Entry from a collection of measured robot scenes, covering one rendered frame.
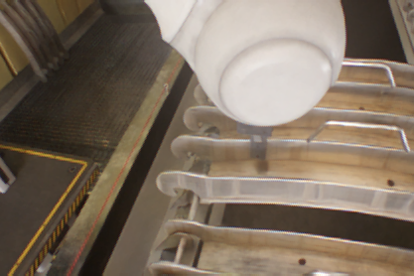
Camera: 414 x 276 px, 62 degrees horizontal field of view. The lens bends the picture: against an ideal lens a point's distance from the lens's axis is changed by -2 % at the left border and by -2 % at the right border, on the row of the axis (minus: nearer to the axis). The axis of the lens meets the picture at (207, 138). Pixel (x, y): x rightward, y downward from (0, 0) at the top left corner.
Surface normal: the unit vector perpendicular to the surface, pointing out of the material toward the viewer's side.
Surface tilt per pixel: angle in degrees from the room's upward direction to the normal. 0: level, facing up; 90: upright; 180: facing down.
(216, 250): 15
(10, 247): 0
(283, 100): 94
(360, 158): 90
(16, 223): 0
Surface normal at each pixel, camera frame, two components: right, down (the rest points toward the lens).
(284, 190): -0.23, 0.70
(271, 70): 0.07, 0.80
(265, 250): -0.23, -0.72
